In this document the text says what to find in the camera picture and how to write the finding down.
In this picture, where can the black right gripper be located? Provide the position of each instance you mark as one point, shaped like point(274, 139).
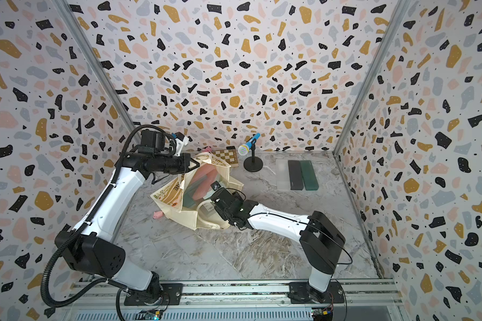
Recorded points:
point(219, 211)

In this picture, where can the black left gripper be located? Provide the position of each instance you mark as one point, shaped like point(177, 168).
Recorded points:
point(185, 158)

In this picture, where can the cream floral canvas tote bag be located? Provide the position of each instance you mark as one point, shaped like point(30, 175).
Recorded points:
point(186, 199)

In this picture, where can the translucent white pencil case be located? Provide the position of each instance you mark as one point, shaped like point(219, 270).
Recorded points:
point(282, 175)

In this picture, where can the black pencil case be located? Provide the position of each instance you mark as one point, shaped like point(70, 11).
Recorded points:
point(295, 175)

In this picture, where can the dark green pencil case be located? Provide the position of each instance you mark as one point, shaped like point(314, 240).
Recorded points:
point(309, 177)

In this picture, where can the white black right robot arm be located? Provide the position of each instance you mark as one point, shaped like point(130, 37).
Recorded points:
point(320, 240)

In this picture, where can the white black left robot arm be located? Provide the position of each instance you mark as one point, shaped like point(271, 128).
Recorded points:
point(89, 248)

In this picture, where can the pink pencil case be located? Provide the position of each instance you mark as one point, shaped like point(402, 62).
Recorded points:
point(201, 182)

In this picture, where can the black microphone stand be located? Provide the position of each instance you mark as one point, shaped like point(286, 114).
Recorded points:
point(253, 163)

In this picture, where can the wooden chess board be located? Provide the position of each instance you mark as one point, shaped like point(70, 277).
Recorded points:
point(229, 155)

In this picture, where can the small pink pig toy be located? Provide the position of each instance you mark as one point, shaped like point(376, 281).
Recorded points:
point(158, 215)

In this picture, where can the blue toy microphone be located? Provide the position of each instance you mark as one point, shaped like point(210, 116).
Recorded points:
point(245, 148)

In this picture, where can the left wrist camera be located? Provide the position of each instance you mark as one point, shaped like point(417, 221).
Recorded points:
point(181, 141)

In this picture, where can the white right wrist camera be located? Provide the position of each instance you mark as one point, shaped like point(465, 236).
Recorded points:
point(216, 186)

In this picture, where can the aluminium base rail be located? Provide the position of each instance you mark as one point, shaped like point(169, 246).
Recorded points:
point(346, 299)

